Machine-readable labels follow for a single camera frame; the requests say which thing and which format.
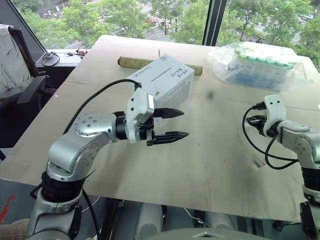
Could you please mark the white box with slot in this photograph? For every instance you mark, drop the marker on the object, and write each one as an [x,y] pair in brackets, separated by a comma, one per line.
[172,85]

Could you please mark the small clear plastic piece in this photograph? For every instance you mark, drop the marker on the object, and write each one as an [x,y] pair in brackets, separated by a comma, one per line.
[259,162]

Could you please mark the olive cardboard tube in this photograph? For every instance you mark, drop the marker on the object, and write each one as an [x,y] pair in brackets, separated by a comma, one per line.
[130,62]

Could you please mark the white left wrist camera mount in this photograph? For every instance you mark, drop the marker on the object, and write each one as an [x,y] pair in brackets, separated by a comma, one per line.
[138,107]

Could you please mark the black chair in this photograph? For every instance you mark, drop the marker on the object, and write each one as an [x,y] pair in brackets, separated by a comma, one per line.
[30,87]

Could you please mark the rack of green-capped tubes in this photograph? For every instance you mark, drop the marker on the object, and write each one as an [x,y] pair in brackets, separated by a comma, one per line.
[260,67]

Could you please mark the black window frame post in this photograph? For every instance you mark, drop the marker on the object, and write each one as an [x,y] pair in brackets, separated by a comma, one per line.
[213,22]

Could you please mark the small red black parts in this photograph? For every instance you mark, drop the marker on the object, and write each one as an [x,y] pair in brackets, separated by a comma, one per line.
[78,53]

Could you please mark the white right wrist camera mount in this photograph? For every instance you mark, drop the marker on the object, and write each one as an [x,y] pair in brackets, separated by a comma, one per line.
[275,107]

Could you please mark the white rounded robot leg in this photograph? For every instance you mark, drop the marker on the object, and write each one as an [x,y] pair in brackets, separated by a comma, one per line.
[147,220]
[217,220]

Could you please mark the dark diagonal window beam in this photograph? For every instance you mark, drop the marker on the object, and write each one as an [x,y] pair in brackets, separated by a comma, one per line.
[27,23]

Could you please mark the clear plastic bag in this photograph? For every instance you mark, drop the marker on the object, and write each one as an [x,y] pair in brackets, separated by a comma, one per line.
[295,75]

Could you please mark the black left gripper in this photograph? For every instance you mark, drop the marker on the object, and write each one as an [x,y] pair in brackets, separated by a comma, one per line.
[145,126]

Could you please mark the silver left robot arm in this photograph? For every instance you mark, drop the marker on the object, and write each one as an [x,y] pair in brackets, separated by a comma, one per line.
[82,130]

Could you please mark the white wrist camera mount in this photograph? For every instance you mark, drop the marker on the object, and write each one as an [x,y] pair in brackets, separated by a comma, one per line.
[275,107]
[138,107]

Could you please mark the black table leg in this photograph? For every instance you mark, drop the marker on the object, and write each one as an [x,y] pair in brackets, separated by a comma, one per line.
[108,217]

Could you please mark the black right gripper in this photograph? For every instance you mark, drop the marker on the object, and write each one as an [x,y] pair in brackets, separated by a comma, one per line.
[257,123]

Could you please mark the grey cloth on chair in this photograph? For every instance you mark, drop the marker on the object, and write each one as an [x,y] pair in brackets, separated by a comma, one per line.
[11,67]

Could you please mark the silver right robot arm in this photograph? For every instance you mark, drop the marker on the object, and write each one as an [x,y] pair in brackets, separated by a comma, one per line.
[297,140]

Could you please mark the grey robot torso front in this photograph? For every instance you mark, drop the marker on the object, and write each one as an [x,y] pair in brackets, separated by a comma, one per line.
[200,235]

